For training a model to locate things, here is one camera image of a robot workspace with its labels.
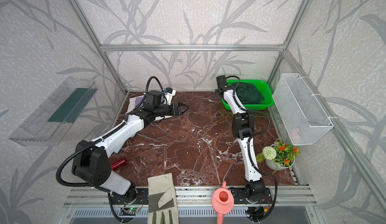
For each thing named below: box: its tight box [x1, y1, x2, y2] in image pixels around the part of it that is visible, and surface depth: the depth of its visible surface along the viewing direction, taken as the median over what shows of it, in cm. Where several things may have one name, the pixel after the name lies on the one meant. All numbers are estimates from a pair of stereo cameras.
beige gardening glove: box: [147, 172, 179, 224], surface depth 73 cm
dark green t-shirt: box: [232, 82, 265, 105], surface depth 114 cm
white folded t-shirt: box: [127, 94, 145, 113], surface depth 111 cm
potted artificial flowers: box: [255, 142, 301, 175], surface depth 75 cm
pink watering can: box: [211, 180, 235, 224], surface depth 64 cm
